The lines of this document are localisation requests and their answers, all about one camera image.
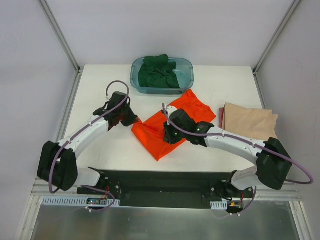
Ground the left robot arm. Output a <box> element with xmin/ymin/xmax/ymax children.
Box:
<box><xmin>37</xmin><ymin>91</ymin><xmax>138</xmax><ymax>195</ymax></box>

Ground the aluminium frame post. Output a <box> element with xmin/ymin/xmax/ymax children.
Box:
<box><xmin>251</xmin><ymin>0</ymin><xmax>302</xmax><ymax>76</ymax></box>
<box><xmin>38</xmin><ymin>0</ymin><xmax>85</xmax><ymax>73</ymax></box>

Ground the orange t shirt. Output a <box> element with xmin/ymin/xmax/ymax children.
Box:
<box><xmin>131</xmin><ymin>89</ymin><xmax>217</xmax><ymax>162</ymax></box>

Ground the left aluminium frame post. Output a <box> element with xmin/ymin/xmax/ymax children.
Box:
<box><xmin>38</xmin><ymin>0</ymin><xmax>85</xmax><ymax>73</ymax></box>

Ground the right white cable duct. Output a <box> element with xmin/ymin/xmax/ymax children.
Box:
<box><xmin>210</xmin><ymin>201</ymin><xmax>228</xmax><ymax>211</ymax></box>

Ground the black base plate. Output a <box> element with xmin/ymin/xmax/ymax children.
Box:
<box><xmin>47</xmin><ymin>168</ymin><xmax>287</xmax><ymax>210</ymax></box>

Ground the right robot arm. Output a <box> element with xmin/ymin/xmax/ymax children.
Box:
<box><xmin>161</xmin><ymin>106</ymin><xmax>292</xmax><ymax>198</ymax></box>

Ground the right aluminium frame post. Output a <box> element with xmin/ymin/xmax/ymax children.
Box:
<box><xmin>251</xmin><ymin>0</ymin><xmax>302</xmax><ymax>76</ymax></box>

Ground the teal plastic bin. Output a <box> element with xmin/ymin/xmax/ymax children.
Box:
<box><xmin>130</xmin><ymin>57</ymin><xmax>194</xmax><ymax>95</ymax></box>

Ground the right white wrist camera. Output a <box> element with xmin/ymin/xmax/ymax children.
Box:
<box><xmin>164</xmin><ymin>105</ymin><xmax>178</xmax><ymax>116</ymax></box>

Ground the left white cable duct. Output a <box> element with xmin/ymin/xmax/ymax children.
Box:
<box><xmin>42</xmin><ymin>196</ymin><xmax>120</xmax><ymax>208</ymax></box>

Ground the dark green t shirt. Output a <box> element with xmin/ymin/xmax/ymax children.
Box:
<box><xmin>138</xmin><ymin>54</ymin><xmax>179</xmax><ymax>89</ymax></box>

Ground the white cable duct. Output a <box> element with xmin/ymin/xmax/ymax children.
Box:
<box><xmin>42</xmin><ymin>196</ymin><xmax>120</xmax><ymax>208</ymax></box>
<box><xmin>210</xmin><ymin>201</ymin><xmax>228</xmax><ymax>211</ymax></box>

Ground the pink folded t shirt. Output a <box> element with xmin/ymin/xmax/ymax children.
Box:
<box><xmin>219</xmin><ymin>107</ymin><xmax>225</xmax><ymax>129</ymax></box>

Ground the beige folded t shirt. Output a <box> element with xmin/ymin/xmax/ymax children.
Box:
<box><xmin>223</xmin><ymin>103</ymin><xmax>278</xmax><ymax>141</ymax></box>

